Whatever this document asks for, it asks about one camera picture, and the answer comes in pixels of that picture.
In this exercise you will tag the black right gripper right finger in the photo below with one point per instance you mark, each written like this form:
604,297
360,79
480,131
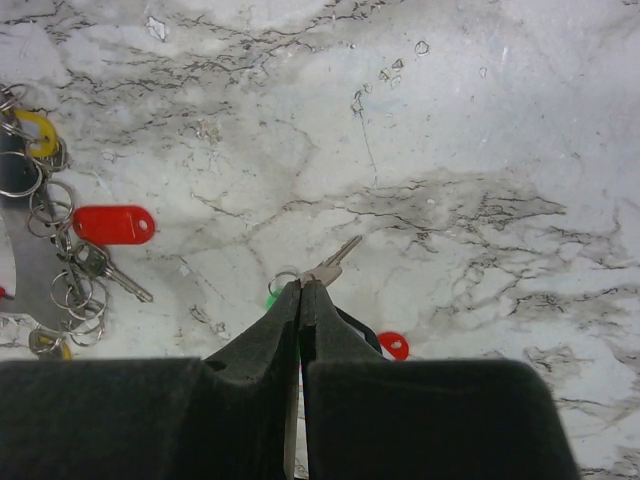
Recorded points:
368,417

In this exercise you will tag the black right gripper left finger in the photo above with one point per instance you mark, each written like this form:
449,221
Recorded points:
231,415

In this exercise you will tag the silver key with green tag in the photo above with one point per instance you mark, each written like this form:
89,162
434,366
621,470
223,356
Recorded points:
326,272

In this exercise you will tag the metal key organizer red handle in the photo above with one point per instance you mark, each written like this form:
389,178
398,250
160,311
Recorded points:
64,307

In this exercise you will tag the red tag with key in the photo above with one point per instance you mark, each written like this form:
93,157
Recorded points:
394,346

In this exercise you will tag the red plastic key tag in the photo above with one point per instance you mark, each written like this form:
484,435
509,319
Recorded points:
106,225

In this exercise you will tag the yellow plastic key tag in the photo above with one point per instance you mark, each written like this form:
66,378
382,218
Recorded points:
39,133

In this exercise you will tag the silver key on ring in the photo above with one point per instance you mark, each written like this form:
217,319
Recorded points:
95,262

